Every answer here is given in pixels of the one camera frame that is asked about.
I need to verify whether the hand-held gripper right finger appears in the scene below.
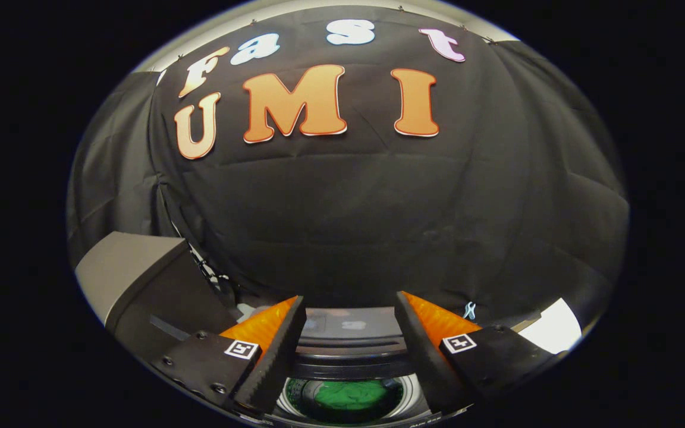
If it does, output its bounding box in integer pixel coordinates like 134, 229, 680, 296
394, 291, 560, 415

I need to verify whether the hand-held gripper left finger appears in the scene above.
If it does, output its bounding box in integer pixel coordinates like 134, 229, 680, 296
151, 295, 308, 418

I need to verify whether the dark washing machine lid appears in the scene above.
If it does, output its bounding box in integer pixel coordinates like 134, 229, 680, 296
294, 306, 410, 378

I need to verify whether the green polo shirt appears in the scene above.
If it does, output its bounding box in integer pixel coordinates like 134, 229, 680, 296
313, 380, 388, 412

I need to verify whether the grey washing machine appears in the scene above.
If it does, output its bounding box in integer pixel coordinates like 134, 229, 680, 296
271, 357, 439, 428

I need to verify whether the grey side table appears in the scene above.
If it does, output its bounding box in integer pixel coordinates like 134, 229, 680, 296
75, 232, 240, 358

